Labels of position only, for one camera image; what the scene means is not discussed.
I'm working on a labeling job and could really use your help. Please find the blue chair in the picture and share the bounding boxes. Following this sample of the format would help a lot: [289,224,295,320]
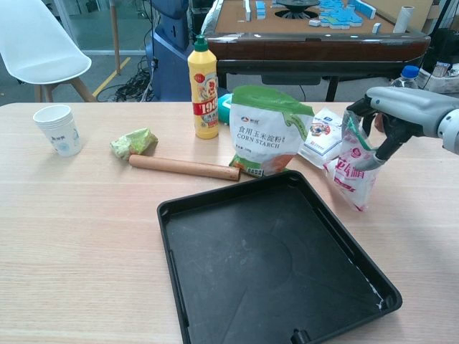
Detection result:
[145,0,202,103]

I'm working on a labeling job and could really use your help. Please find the white bag red blue print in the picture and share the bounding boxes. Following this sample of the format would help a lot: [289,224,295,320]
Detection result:
[297,106,347,169]

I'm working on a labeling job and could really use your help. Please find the black cable tangle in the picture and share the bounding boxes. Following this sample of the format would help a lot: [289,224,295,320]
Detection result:
[114,67,155,103]

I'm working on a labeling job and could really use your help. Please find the black square tray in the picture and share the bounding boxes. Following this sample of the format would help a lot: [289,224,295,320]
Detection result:
[156,170,403,344]

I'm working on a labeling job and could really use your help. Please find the brown mahjong table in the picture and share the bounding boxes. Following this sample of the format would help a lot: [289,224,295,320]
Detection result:
[200,0,431,103]

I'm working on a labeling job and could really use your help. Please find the wooden rolling pin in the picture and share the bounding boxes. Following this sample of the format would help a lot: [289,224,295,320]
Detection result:
[128,153,240,182]

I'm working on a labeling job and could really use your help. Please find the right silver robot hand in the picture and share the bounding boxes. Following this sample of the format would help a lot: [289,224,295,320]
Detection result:
[346,85,459,171]

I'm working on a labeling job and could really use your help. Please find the teal wet wipes pack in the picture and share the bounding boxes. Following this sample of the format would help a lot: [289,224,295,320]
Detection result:
[217,92,234,125]

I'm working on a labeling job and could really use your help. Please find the white paper cup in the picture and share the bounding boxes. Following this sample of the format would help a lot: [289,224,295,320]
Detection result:
[32,104,83,158]

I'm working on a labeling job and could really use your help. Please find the crumpled green wrapper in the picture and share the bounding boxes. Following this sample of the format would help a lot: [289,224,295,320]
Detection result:
[109,128,158,161]

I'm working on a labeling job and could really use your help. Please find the dark tea bottle blue cap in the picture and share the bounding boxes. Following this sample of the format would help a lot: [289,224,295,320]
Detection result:
[390,65,422,89]

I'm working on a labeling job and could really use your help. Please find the small pink snack packet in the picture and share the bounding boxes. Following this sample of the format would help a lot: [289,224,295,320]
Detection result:
[322,109,379,213]

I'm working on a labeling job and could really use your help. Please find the yellow bottle green cap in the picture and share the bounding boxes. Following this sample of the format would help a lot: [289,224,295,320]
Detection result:
[186,34,220,140]

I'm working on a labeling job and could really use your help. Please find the white chair wooden legs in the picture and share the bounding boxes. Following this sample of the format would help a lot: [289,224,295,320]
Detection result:
[0,0,98,103]

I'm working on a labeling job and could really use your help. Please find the green white corn starch bag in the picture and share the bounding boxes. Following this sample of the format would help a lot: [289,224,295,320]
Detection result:
[228,85,316,178]

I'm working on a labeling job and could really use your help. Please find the white paper roll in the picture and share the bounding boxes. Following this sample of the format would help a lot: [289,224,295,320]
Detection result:
[393,5,417,34]

